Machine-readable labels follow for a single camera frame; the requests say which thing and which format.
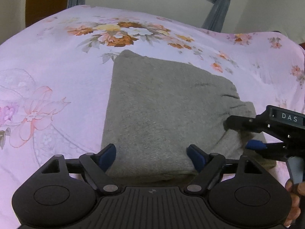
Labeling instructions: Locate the person's right hand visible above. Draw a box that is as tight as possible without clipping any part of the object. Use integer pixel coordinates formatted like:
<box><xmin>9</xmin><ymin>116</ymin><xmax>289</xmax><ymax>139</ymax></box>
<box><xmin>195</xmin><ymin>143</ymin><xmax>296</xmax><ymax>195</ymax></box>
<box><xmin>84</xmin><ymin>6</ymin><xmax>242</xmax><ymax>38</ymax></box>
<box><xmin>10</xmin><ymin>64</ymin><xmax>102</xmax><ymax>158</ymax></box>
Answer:
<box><xmin>285</xmin><ymin>179</ymin><xmax>305</xmax><ymax>222</ymax></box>

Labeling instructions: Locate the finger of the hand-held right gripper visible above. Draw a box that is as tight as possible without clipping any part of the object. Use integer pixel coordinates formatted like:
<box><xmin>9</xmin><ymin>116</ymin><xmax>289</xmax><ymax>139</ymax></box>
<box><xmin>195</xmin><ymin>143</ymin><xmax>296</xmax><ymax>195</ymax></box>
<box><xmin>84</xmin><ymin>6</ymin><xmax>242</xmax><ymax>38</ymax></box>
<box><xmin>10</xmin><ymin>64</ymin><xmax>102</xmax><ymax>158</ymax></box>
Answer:
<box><xmin>225</xmin><ymin>114</ymin><xmax>265</xmax><ymax>134</ymax></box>
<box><xmin>246</xmin><ymin>139</ymin><xmax>290</xmax><ymax>160</ymax></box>

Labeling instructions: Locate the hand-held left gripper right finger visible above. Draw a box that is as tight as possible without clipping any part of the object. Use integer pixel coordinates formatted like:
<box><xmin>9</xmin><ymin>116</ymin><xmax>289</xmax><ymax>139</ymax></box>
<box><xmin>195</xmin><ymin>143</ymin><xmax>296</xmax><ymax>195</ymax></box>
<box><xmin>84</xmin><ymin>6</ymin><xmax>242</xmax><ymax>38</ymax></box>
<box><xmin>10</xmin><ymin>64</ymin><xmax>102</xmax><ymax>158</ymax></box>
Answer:
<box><xmin>183</xmin><ymin>144</ymin><xmax>266</xmax><ymax>195</ymax></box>

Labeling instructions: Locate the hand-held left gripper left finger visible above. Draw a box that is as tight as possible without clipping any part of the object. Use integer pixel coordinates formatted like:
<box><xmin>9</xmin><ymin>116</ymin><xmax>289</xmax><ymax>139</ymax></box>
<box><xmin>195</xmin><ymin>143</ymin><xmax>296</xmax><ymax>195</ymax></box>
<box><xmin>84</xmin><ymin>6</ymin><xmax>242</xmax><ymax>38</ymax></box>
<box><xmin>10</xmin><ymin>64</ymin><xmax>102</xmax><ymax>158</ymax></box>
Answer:
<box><xmin>36</xmin><ymin>144</ymin><xmax>120</xmax><ymax>195</ymax></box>

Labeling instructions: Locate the brown wooden door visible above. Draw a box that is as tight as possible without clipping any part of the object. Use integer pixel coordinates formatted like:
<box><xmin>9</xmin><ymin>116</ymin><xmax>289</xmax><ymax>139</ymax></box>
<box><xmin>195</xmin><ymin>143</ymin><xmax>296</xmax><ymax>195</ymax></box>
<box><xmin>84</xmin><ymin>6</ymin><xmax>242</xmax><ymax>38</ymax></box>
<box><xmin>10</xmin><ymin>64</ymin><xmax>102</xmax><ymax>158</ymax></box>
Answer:
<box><xmin>26</xmin><ymin>0</ymin><xmax>71</xmax><ymax>28</ymax></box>

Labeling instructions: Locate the grey knitted sweater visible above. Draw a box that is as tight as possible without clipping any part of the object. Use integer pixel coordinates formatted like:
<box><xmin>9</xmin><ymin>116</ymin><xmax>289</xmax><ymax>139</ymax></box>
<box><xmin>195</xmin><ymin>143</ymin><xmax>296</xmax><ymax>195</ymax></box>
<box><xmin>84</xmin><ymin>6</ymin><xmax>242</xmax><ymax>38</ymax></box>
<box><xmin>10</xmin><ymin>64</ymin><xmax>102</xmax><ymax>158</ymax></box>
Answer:
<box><xmin>101</xmin><ymin>50</ymin><xmax>277</xmax><ymax>184</ymax></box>

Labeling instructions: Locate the pink floral bed sheet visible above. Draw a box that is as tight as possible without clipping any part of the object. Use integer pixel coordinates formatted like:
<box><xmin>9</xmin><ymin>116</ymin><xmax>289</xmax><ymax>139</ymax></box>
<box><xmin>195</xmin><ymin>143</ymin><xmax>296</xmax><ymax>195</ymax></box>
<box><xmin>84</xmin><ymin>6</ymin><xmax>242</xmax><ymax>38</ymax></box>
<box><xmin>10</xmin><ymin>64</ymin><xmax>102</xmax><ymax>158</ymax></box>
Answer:
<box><xmin>0</xmin><ymin>5</ymin><xmax>305</xmax><ymax>229</ymax></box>

